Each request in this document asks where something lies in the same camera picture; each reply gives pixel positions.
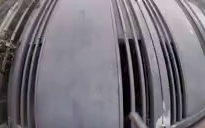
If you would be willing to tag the grey metal gate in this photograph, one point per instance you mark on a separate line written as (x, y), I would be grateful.
(76, 66)

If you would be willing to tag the robot's own part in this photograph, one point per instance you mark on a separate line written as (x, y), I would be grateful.
(134, 121)

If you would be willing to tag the bush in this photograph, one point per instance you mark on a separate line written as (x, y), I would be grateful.
(0, 63)

